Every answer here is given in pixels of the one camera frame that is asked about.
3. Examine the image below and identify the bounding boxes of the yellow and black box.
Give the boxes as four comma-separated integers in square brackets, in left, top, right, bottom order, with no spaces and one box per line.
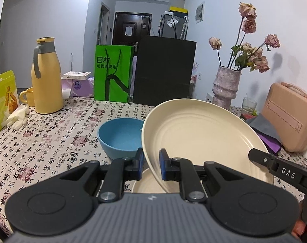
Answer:
[169,6,189,14]

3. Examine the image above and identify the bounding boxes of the purple tissue pack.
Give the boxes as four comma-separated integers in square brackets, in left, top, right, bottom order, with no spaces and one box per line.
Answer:
[61,78,95,98]

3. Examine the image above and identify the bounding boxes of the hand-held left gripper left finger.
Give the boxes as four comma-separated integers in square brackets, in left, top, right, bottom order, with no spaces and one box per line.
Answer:
[52,147,145,203]

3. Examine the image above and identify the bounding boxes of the black paper bag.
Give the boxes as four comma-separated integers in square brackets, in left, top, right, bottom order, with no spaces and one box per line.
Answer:
[133,35,197,107]

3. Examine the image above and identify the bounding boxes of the pink hard case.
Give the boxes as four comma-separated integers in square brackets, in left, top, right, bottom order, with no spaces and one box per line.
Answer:
[261,82,307,153]

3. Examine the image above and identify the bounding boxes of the small white box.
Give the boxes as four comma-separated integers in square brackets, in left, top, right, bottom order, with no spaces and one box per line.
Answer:
[62,71,91,80]

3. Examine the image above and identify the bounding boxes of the grey wall panel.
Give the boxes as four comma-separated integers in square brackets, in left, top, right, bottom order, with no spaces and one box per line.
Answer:
[195,1,205,24]

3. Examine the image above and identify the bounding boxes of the clear drinking glass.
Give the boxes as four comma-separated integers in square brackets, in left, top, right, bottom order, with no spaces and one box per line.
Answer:
[242,97,258,118]

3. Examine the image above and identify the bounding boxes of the yellow thermos jug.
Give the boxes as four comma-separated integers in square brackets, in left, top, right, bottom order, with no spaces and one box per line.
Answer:
[31,37,65,114]

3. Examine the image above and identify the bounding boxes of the yellow mug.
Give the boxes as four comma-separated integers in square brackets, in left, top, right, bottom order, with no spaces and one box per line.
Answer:
[19,87,36,107]

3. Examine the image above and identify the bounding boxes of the green paper bag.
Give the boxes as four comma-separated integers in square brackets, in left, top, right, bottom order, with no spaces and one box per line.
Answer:
[94,45,135,103]

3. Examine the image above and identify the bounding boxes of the green snack box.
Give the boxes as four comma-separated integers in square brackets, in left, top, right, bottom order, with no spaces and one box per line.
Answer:
[0,70,19,134]

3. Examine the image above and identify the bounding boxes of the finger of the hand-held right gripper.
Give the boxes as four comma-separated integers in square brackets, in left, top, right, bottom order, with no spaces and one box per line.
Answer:
[248,148,276,169]

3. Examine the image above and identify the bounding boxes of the blue bowl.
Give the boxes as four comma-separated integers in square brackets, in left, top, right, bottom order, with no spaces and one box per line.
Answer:
[97,118,144,160]

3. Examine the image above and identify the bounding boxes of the dried pink roses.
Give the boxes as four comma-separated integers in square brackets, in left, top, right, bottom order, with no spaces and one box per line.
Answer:
[209,2,281,73]

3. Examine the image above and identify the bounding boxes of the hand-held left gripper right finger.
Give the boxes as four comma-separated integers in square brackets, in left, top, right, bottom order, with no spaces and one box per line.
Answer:
[159,149,273,204]

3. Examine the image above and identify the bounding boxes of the grey cloth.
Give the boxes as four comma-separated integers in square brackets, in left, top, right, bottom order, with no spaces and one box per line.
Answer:
[246,113,282,142]

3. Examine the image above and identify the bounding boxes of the grey refrigerator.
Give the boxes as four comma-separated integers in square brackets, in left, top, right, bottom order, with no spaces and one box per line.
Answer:
[159,11,188,40]

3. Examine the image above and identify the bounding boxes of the cream plate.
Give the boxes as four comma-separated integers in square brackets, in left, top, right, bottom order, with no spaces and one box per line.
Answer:
[141,98,274,194]
[131,168,169,194]

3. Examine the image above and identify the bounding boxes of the calligraphy print tablecloth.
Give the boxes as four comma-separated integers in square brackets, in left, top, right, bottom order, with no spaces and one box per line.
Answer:
[0,96,307,236]

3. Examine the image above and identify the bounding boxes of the grey interior door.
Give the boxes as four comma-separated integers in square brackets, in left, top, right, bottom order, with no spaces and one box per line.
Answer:
[97,2,111,46]

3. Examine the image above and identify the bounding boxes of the person's right hand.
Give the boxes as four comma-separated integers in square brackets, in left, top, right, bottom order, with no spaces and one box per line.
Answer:
[294,219,307,236]

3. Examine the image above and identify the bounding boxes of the white rubber glove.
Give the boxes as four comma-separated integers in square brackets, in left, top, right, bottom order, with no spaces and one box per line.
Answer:
[2,106,26,127]
[11,110,30,130]

